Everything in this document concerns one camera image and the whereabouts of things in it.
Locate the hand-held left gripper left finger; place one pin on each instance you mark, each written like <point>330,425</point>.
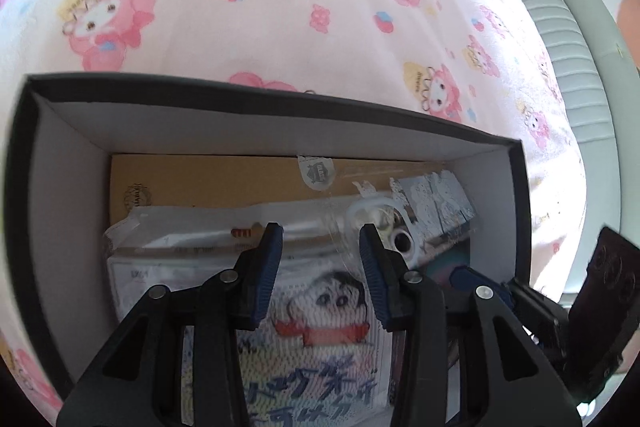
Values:
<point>265,272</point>

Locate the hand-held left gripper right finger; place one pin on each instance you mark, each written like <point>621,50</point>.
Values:
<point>372,277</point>

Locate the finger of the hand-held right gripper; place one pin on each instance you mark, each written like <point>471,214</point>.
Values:
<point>467,277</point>

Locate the black gradient screen protector box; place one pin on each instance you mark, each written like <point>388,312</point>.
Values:
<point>440,267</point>

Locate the clear phone case package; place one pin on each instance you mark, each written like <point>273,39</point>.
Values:
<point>385,217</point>

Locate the small printed card packet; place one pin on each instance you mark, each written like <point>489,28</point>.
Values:
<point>440,202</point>

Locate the black cardboard box container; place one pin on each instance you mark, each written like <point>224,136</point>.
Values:
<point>250,127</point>

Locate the cartoon diamond painting packet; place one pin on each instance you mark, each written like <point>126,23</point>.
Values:
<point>325,307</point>

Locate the flat brown cardboard box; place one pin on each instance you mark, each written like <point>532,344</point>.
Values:
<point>200,182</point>

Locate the grey padded headboard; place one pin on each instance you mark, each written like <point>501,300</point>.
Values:
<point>555,32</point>

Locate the pink printed blanket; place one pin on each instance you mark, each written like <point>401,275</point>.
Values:
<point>250,7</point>

